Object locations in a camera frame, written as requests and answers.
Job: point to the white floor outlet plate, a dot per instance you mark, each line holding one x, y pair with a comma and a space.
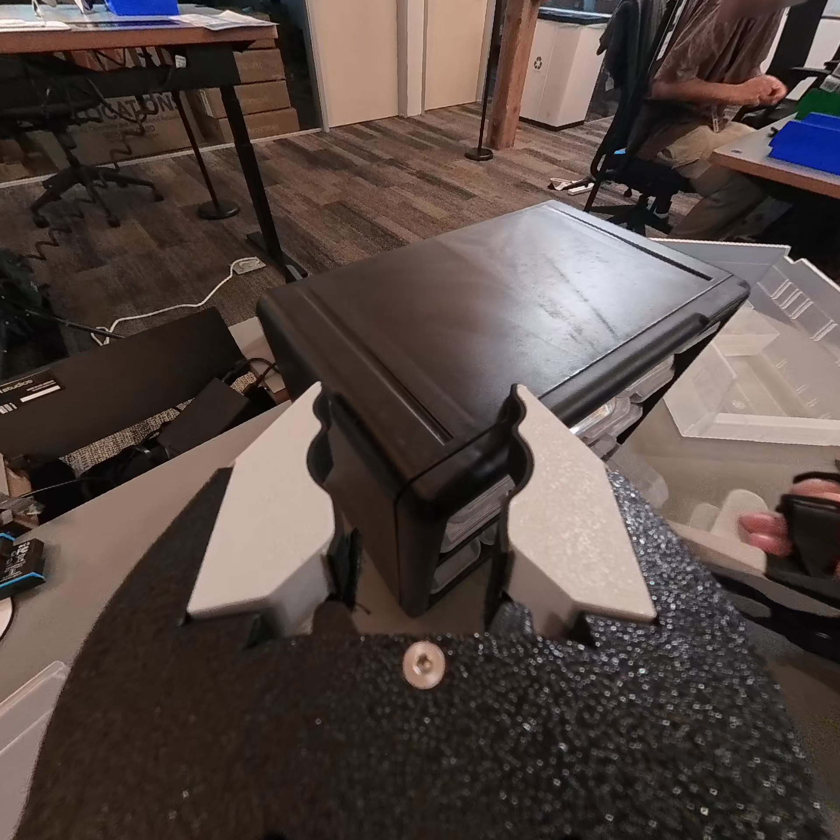
248, 265

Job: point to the black blue camera battery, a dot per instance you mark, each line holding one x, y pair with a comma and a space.
26, 564

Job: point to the wooden desk black legs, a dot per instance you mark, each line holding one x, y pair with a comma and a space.
203, 65

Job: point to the clear plastic drawer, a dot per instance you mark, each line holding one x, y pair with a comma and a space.
722, 518

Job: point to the black office chair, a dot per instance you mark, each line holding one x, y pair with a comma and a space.
79, 177
649, 180

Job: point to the wooden post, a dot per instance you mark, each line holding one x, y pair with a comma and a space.
512, 72

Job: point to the person's right hand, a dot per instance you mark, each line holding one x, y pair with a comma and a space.
761, 528

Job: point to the white round pad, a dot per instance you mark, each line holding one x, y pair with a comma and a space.
4, 617

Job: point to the clear plastic storage bin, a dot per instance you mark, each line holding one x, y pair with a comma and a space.
735, 262
23, 735

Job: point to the white recycling bin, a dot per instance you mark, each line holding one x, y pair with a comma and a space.
558, 72

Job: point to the black stanchion pole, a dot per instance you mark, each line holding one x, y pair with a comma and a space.
220, 210
479, 154

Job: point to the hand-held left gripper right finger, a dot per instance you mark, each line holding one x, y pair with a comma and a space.
577, 538

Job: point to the green plastic bin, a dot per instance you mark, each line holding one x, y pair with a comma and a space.
820, 105

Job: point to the black tripod stand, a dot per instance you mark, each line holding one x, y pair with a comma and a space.
19, 308

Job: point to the black power adapter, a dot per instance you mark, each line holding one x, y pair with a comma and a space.
203, 413

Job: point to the black drawer cabinet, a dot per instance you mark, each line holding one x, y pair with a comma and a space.
512, 308

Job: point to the small dark bracket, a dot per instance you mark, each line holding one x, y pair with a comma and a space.
16, 508

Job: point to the blue plastic bin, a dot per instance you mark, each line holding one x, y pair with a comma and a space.
144, 6
807, 144

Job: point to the stack of cardboard boxes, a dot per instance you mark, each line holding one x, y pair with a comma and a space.
262, 98

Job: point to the black labelled cardboard box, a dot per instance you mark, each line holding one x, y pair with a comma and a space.
131, 380

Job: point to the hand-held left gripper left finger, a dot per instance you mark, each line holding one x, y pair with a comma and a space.
262, 538

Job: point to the white paper sheets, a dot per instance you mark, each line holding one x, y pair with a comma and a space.
229, 21

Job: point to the grey top desk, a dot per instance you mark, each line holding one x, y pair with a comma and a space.
748, 157

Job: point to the white slippers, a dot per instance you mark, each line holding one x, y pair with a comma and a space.
571, 186

